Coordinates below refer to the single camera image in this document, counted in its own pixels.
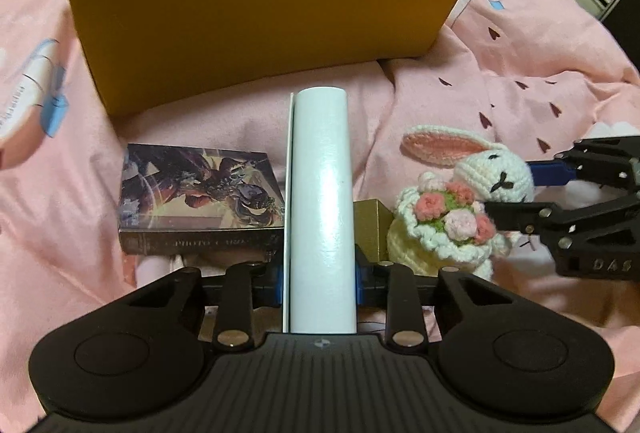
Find printed pink blanket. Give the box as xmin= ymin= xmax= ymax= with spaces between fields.
xmin=0 ymin=0 xmax=640 ymax=354

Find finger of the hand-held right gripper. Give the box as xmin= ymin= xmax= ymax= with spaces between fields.
xmin=482 ymin=194 xmax=640 ymax=250
xmin=529 ymin=136 xmax=640 ymax=194

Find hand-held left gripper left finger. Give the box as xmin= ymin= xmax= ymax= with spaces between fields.
xmin=127 ymin=262 xmax=287 ymax=350

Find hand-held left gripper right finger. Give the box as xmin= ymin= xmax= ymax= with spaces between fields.
xmin=353 ymin=258 xmax=517 ymax=349

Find white crochet bunny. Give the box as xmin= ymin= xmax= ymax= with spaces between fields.
xmin=385 ymin=126 xmax=536 ymax=279

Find gold box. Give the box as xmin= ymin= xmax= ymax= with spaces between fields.
xmin=352 ymin=199 xmax=396 ymax=264

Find white cosmetic tube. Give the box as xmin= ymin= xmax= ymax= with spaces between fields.
xmin=282 ymin=86 xmax=358 ymax=335

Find illustrated card box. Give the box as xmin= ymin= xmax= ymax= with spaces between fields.
xmin=117 ymin=143 xmax=287 ymax=257

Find orange cardboard box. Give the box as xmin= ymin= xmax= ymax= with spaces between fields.
xmin=61 ymin=0 xmax=478 ymax=116

